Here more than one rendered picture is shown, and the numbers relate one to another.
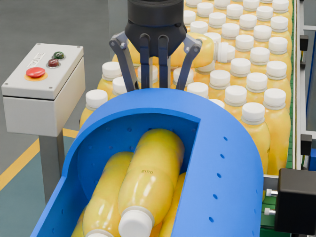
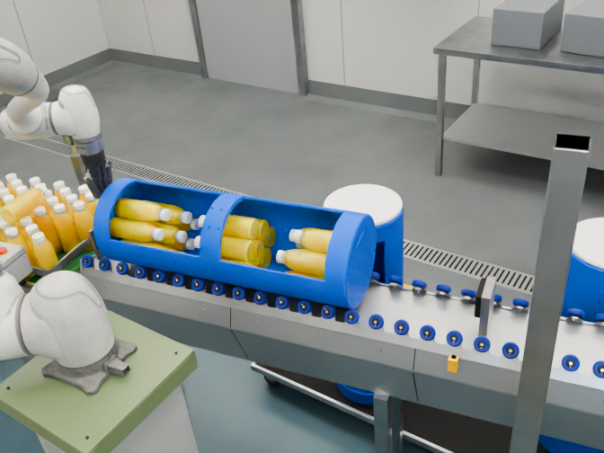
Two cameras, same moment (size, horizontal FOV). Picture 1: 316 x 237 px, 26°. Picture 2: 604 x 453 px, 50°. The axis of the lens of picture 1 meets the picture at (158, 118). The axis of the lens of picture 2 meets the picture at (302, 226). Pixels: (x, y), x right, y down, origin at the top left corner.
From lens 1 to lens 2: 1.76 m
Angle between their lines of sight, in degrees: 62
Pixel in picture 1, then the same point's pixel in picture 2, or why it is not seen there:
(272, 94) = (84, 188)
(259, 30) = (17, 182)
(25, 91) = (13, 257)
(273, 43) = (35, 181)
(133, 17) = (95, 162)
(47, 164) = not seen: hidden behind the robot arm
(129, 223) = (165, 213)
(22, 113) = (15, 270)
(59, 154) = not seen: hidden behind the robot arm
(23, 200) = not seen: outside the picture
